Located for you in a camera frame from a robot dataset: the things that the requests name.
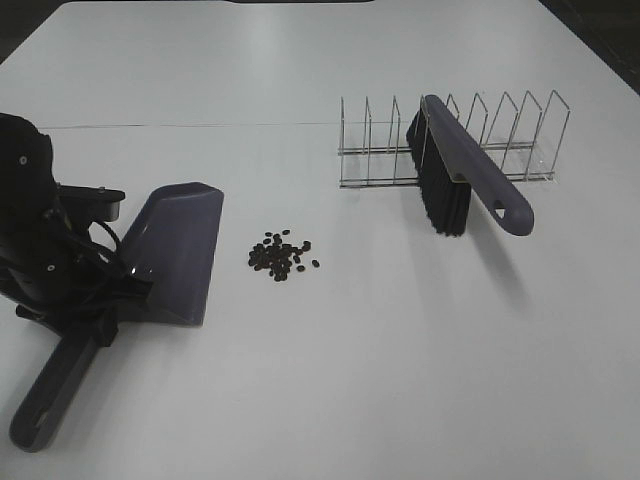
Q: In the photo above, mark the purple dustpan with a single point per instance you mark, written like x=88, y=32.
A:
x=171, y=243

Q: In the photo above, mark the purple hand brush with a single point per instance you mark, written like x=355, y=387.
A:
x=451, y=166

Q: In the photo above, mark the pile of coffee beans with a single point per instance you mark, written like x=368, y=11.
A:
x=280, y=257

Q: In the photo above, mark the chrome wire rack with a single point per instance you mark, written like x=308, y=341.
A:
x=522, y=136

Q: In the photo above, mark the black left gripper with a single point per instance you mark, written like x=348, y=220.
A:
x=50, y=266

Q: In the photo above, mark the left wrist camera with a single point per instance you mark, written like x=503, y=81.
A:
x=89, y=204

